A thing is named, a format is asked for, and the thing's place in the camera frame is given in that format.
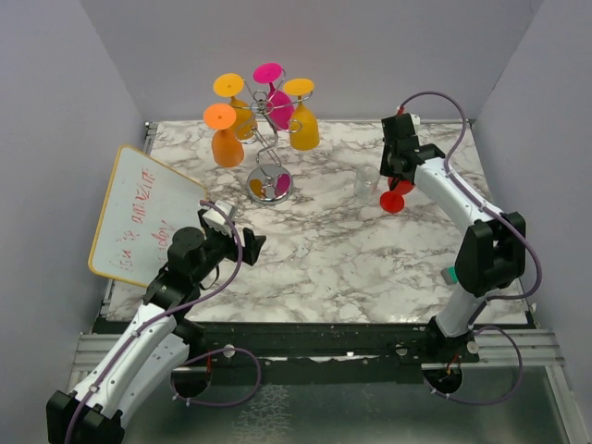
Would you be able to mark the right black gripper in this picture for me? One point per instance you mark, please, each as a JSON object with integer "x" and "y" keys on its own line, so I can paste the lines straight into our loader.
{"x": 385, "y": 169}

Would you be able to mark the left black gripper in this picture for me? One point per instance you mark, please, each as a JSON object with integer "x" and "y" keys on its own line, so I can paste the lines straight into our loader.
{"x": 252, "y": 245}

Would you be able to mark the clear wine glass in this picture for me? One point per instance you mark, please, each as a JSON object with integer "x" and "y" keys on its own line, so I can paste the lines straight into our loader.
{"x": 366, "y": 180}

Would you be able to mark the red wine glass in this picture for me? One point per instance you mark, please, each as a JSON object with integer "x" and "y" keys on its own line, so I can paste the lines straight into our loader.
{"x": 392, "y": 200}

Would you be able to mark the chrome wine glass rack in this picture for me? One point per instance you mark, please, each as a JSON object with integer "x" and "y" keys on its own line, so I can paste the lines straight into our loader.
{"x": 270, "y": 182}

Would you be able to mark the orange wine glass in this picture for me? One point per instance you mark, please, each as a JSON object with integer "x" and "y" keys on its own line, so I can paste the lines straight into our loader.
{"x": 226, "y": 148}

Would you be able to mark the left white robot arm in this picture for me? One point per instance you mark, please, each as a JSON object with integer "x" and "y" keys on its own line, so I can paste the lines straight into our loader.
{"x": 139, "y": 324}

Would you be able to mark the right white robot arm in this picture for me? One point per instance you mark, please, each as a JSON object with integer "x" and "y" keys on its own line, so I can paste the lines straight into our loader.
{"x": 491, "y": 257}

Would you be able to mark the yellow wine glass right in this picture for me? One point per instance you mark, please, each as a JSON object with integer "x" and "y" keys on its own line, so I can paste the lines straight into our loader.
{"x": 303, "y": 127}

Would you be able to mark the yellow wine glass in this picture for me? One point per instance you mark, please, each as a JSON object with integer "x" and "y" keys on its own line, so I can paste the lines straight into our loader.
{"x": 229, "y": 86}
{"x": 303, "y": 127}

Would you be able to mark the pink wine glass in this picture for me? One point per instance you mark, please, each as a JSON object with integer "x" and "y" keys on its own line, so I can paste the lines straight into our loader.
{"x": 279, "y": 104}

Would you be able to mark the yellow wine glass left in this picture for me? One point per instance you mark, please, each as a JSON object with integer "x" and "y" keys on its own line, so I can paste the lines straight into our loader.
{"x": 229, "y": 86}

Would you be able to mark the yellow framed whiteboard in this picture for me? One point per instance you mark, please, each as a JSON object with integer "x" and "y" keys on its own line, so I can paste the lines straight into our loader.
{"x": 146, "y": 202}

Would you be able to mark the green whiteboard eraser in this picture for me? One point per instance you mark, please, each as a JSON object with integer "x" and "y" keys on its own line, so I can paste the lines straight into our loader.
{"x": 449, "y": 275}

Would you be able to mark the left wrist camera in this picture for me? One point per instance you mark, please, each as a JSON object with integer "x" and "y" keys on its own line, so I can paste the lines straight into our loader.
{"x": 214, "y": 220}

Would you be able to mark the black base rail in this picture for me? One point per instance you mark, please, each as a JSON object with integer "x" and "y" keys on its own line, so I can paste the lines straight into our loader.
{"x": 230, "y": 353}

